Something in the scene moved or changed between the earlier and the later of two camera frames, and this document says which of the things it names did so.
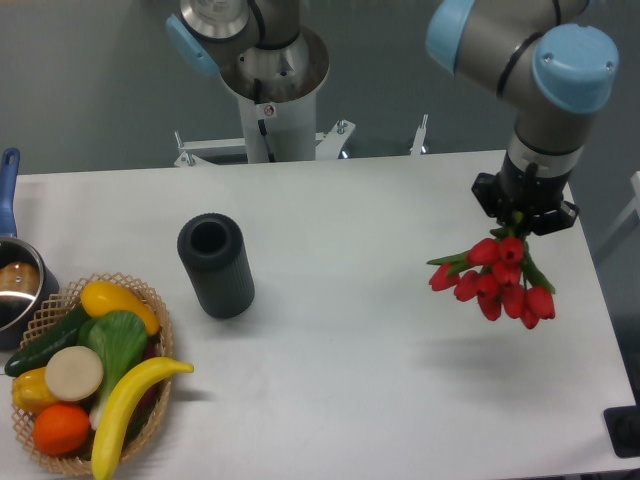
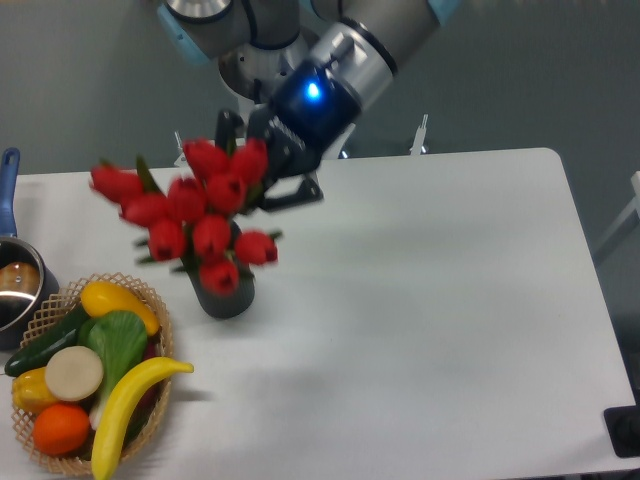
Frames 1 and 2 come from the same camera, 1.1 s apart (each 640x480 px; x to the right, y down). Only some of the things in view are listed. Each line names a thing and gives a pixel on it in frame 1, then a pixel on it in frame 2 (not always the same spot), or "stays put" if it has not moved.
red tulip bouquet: [500, 275] → [194, 217]
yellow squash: [104, 297] stays put
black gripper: [523, 192] → [310, 108]
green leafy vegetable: [119, 340] stays put
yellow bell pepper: [29, 391] stays put
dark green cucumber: [37, 353] stays put
